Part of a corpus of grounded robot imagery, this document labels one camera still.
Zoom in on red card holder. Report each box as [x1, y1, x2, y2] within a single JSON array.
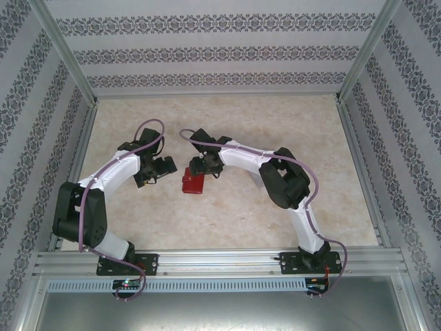
[[181, 167, 205, 196]]

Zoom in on aluminium frame post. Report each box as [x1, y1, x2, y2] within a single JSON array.
[[336, 0, 404, 104], [29, 0, 99, 106]]

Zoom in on aluminium side rail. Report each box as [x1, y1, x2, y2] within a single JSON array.
[[334, 97, 393, 248], [46, 101, 99, 252]]

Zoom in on slotted grey cable duct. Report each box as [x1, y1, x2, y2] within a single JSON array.
[[46, 278, 307, 293]]

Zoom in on aluminium mounting rail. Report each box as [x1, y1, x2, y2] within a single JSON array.
[[32, 250, 409, 277]]

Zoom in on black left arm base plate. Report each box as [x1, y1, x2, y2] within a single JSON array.
[[96, 253, 159, 277]]

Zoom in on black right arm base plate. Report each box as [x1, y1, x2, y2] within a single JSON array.
[[279, 251, 342, 275]]

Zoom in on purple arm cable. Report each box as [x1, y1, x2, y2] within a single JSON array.
[[179, 128, 349, 298], [77, 118, 166, 301]]

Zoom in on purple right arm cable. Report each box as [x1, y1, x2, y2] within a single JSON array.
[[179, 128, 349, 298]]

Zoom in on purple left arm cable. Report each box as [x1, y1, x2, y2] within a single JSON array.
[[77, 118, 166, 301]]

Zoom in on grey metal sheet panel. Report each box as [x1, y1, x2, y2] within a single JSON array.
[[20, 275, 423, 331]]

